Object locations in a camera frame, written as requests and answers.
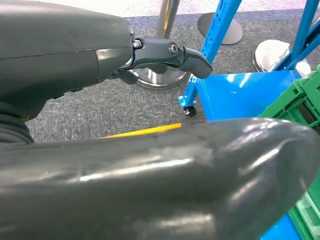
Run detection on black shelf caster wheel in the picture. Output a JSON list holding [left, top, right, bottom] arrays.
[[183, 105, 198, 118]]

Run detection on chrome belt barrier stanchion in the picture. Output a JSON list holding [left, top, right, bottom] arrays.
[[130, 0, 188, 90]]

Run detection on green plastic crate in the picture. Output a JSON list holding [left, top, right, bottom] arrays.
[[258, 64, 320, 240]]

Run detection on blue metal shelf rack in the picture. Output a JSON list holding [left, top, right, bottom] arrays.
[[177, 0, 320, 240]]

